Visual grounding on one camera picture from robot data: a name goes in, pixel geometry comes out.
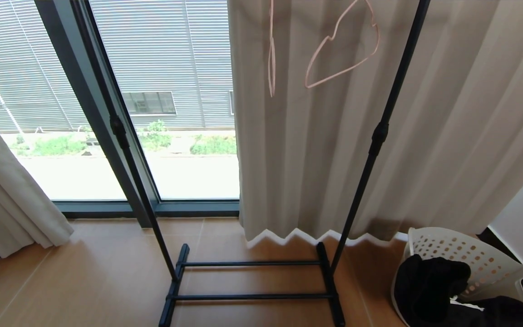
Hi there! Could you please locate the pink clothes hanger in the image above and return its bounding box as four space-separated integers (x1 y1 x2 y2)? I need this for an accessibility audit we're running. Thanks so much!
305 0 380 89
268 0 277 98

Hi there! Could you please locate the black clothes rack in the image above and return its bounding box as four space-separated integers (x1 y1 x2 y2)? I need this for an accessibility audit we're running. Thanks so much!
70 0 431 327

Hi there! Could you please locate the white laundry basket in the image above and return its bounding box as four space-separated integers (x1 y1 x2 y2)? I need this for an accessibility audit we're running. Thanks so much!
391 227 523 327

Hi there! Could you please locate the beige curtain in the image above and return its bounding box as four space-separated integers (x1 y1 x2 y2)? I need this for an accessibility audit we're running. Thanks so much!
227 0 523 243
0 95 75 258

